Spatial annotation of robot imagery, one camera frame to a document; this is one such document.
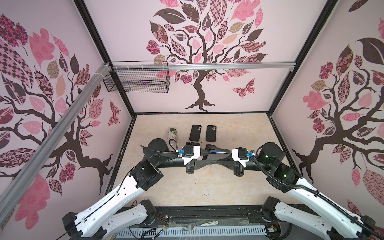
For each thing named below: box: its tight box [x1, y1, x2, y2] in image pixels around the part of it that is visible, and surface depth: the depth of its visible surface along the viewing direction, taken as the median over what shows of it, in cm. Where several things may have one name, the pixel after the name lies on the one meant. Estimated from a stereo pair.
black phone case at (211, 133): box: [205, 125, 217, 142], surface depth 109 cm
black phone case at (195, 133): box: [189, 124, 202, 142], surface depth 109 cm
